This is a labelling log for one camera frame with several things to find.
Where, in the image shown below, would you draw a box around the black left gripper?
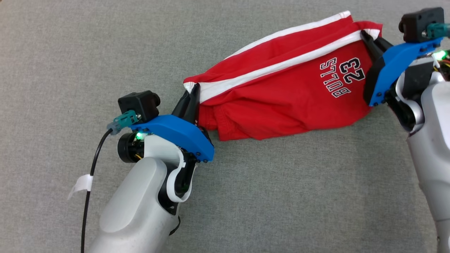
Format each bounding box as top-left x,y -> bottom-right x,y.
117,83 -> 201,163

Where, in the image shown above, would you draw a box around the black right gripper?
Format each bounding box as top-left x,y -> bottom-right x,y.
360,30 -> 450,99

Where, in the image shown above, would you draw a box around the red Bulls basketball shorts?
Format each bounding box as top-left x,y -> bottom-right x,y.
183,11 -> 384,142

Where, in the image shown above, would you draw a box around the grey fabric covered surface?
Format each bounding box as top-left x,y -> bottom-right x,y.
0,0 -> 450,253

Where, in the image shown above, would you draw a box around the teal right cable connector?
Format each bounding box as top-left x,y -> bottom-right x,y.
424,22 -> 450,40

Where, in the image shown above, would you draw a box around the teal cable connector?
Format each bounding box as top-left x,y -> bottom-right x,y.
424,22 -> 450,40
107,110 -> 139,133

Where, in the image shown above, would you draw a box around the teal left cable connector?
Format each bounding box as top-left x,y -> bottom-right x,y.
107,110 -> 139,133

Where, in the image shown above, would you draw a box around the blank white cable label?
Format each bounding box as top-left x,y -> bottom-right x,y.
67,174 -> 94,200

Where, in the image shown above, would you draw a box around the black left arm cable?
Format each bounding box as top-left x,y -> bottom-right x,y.
80,128 -> 114,253

